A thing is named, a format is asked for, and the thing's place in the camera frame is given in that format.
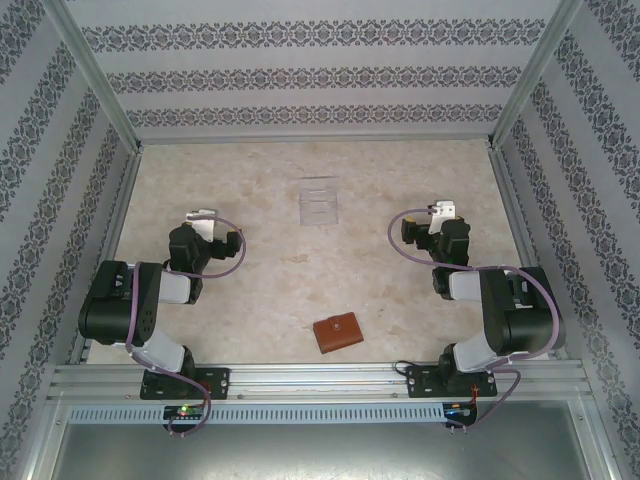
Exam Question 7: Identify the brown leather card holder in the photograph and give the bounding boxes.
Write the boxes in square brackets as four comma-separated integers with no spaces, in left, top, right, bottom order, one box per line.
[312,311,367,356]

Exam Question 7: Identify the grey metal shelf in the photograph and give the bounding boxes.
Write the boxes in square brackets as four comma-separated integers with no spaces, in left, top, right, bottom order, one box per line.
[22,397,619,480]

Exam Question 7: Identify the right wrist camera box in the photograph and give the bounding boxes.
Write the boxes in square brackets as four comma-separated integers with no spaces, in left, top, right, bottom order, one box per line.
[427,199,459,235]

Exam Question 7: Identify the aluminium side rail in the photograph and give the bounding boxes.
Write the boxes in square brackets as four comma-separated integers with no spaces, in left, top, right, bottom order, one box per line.
[67,147,146,366]
[487,144,571,364]

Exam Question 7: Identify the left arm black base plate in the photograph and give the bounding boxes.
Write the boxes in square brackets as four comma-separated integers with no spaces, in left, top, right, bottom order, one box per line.
[139,366,232,401]

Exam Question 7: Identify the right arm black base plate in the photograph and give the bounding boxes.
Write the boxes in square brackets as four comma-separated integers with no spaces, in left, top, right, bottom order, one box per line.
[405,363,499,400]

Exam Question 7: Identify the aluminium mounting rail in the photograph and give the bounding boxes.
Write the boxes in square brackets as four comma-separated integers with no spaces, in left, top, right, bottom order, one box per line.
[47,363,594,401]

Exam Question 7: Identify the grey slotted cable duct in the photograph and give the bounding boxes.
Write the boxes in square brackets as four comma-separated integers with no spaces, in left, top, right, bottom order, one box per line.
[67,402,446,425]

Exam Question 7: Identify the aluminium frame post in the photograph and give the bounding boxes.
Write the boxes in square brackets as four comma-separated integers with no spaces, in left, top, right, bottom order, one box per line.
[484,0,586,151]
[42,0,146,154]

